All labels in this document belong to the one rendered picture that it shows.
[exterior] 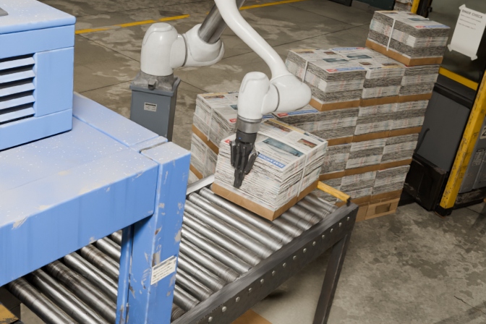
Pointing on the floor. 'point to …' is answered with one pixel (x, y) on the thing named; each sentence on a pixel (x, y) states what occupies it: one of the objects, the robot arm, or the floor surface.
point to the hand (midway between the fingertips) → (239, 178)
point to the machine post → (154, 241)
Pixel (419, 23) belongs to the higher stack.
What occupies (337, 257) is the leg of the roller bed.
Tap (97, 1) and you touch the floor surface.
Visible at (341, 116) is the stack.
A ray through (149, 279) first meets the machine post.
